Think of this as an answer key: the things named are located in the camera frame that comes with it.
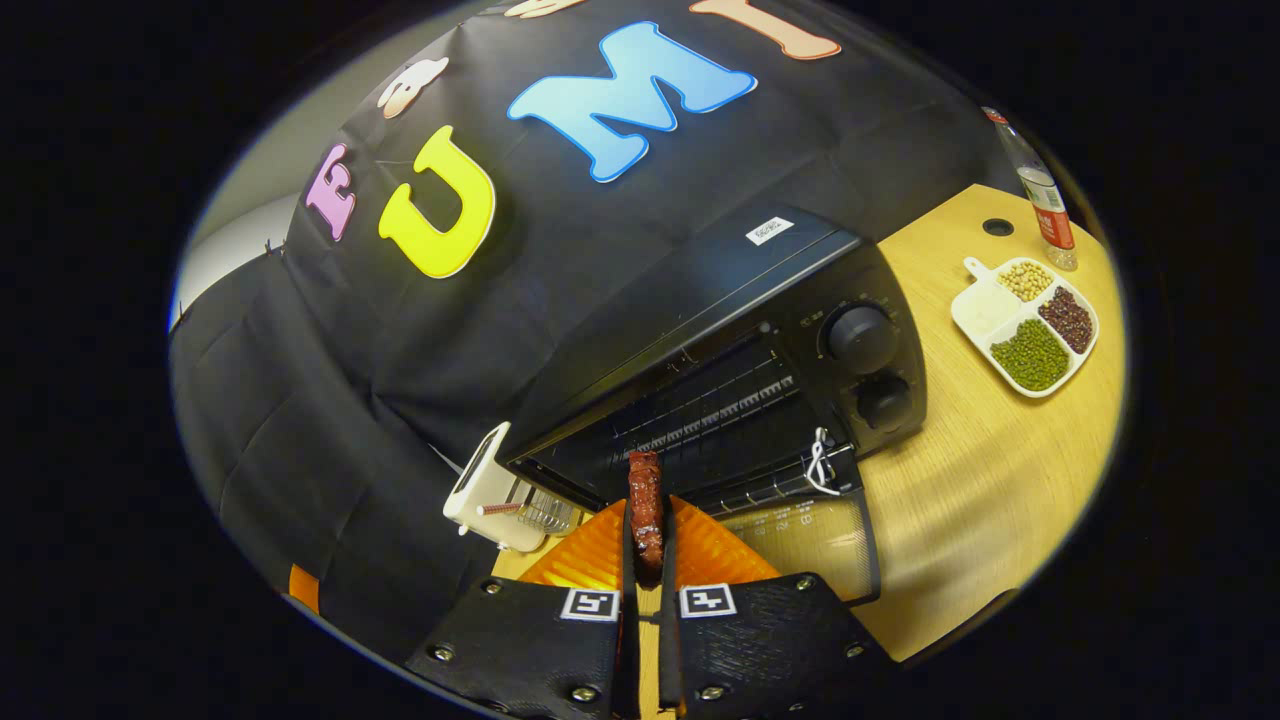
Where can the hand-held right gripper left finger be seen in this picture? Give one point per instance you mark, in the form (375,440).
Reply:
(520,640)

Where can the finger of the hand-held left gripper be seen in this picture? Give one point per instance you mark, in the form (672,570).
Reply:
(305,588)

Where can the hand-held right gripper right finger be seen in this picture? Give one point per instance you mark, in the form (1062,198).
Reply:
(770,640)

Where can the dark red meat strip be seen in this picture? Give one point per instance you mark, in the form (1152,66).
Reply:
(646,510)

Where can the black electric oven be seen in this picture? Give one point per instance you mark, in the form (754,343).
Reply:
(700,290)

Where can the clear glass holder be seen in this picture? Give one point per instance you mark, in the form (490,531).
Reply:
(550,512)

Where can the red white stick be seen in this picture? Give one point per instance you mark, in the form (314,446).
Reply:
(498,509)

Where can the white toaster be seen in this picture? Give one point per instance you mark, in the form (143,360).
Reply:
(480,490)

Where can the black backdrop cloth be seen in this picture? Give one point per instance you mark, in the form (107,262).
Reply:
(350,400)

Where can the white divided plate with beans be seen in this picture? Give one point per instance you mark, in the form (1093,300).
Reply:
(985,310)

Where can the clear plastic bottle red label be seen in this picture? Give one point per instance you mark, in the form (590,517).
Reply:
(1045,195)

